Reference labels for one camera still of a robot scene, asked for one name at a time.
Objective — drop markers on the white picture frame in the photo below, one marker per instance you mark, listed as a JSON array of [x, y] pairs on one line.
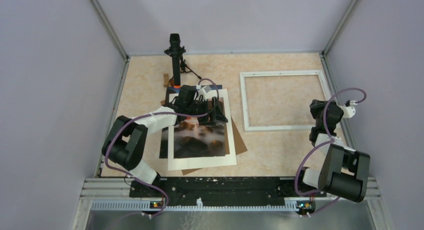
[[283, 73]]

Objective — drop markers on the brown backing board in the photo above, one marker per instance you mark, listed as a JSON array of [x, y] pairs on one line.
[[240, 146]]

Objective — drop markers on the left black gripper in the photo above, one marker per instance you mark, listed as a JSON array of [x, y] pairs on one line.
[[216, 115]]

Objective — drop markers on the white photo mat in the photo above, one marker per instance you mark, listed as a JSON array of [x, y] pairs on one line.
[[202, 162]]

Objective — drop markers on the sunset seascape photo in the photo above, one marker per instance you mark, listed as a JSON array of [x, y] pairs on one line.
[[201, 132]]

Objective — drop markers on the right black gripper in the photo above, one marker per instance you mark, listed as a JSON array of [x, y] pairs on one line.
[[316, 105]]

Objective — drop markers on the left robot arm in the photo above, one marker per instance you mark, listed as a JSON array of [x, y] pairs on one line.
[[125, 143]]

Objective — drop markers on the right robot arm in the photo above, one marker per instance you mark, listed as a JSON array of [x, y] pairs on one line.
[[345, 171]]

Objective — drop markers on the small wooden block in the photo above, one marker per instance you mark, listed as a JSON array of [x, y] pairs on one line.
[[166, 80]]

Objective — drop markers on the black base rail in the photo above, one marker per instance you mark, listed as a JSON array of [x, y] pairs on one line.
[[219, 191]]

